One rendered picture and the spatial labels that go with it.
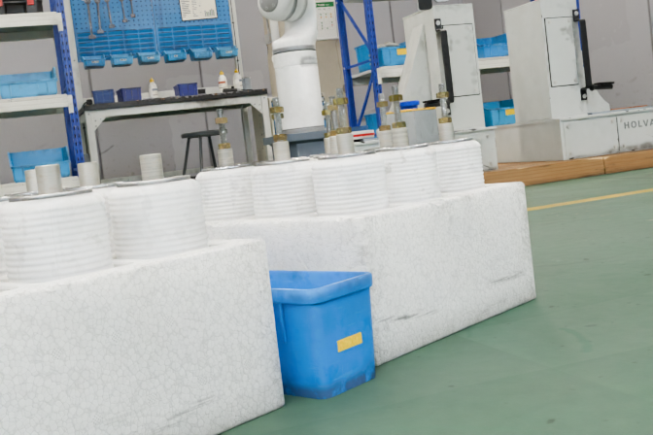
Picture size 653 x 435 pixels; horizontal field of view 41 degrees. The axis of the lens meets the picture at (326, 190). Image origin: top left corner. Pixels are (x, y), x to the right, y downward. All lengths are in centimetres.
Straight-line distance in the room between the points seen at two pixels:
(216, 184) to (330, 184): 22
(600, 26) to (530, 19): 489
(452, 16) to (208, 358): 304
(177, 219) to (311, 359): 21
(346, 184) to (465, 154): 25
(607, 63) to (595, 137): 487
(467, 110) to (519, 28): 57
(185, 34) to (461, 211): 631
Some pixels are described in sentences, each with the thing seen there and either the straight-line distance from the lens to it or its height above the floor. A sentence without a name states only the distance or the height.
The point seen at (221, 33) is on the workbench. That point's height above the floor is 130.
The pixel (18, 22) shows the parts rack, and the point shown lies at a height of 126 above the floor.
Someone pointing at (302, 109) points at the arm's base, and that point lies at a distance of 182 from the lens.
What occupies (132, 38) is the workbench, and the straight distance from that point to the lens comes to 733.
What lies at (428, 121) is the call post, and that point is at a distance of 155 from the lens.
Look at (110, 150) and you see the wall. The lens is 962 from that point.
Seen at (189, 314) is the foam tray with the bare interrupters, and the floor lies 12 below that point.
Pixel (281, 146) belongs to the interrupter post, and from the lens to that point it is 120.
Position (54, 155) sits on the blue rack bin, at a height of 41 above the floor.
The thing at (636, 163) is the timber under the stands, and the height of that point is 3.
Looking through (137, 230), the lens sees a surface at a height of 21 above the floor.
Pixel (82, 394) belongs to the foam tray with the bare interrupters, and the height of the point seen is 8.
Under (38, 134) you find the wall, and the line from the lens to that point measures 958.
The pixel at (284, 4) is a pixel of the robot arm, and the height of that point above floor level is 57.
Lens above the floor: 27
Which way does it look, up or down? 3 degrees down
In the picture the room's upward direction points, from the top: 7 degrees counter-clockwise
